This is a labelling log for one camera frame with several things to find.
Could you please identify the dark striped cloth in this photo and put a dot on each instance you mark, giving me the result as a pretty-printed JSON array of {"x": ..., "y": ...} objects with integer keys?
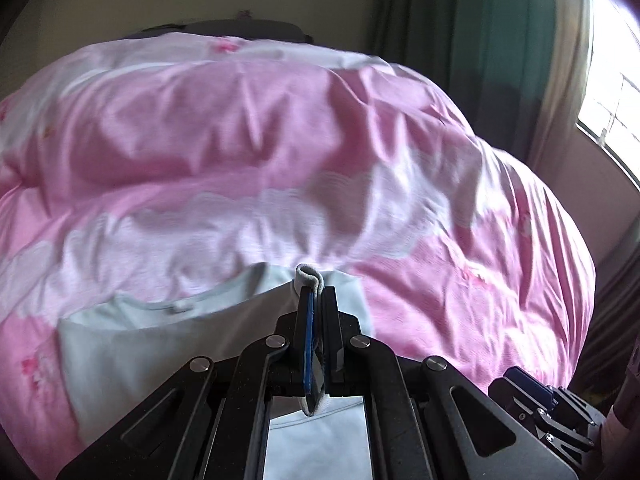
[{"x": 610, "y": 320}]

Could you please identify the green curtain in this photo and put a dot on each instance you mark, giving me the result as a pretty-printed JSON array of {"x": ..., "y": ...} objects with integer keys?
[{"x": 475, "y": 35}]

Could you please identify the person's right forearm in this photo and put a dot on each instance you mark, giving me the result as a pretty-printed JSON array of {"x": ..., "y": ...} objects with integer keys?
[{"x": 620, "y": 440}]

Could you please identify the window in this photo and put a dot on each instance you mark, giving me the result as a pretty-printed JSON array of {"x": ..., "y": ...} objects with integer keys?
[{"x": 615, "y": 85}]

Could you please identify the beige curtain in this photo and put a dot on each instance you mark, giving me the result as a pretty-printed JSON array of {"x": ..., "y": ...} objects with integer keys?
[{"x": 565, "y": 85}]

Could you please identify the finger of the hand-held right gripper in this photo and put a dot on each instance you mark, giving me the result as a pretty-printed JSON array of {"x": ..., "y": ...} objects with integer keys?
[{"x": 527, "y": 385}]

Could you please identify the dark grey headboard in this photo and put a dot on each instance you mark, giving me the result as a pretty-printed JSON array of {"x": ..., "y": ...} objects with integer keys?
[{"x": 225, "y": 29}]

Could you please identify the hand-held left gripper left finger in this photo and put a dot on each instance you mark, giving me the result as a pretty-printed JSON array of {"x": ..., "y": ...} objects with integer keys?
[{"x": 307, "y": 345}]

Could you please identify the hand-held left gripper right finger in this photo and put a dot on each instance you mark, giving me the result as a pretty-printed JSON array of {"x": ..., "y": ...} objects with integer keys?
[{"x": 330, "y": 345}]

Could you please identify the pink and white quilt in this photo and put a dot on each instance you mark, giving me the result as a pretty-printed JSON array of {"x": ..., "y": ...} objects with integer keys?
[{"x": 250, "y": 135}]

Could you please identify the pale small long-sleeved shirt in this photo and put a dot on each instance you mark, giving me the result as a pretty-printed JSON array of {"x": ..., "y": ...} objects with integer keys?
[{"x": 150, "y": 355}]

